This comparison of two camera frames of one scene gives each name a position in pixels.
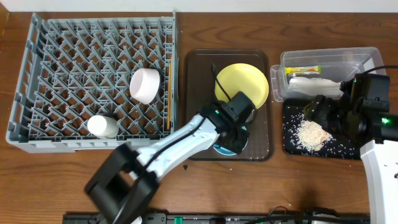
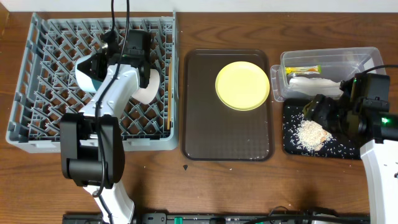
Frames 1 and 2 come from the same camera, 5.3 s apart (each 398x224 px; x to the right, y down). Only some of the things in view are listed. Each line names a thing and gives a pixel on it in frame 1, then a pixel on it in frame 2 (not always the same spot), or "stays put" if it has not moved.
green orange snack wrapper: [303, 70] stays put
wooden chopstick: [170, 89] stays put
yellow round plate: [244, 78] stays put
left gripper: [236, 144] → [145, 72]
